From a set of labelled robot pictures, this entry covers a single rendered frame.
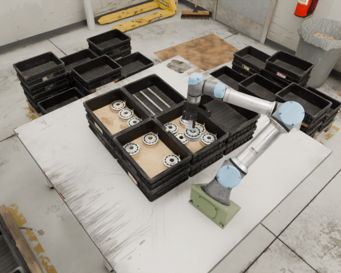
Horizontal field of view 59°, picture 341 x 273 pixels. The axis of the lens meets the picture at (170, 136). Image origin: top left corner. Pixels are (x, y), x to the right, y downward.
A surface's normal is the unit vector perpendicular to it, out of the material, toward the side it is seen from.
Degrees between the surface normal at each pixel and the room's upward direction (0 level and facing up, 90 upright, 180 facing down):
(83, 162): 0
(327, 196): 0
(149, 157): 0
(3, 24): 90
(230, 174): 55
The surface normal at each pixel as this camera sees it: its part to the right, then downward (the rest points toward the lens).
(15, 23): 0.66, 0.55
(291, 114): -0.15, -0.06
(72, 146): 0.03, -0.69
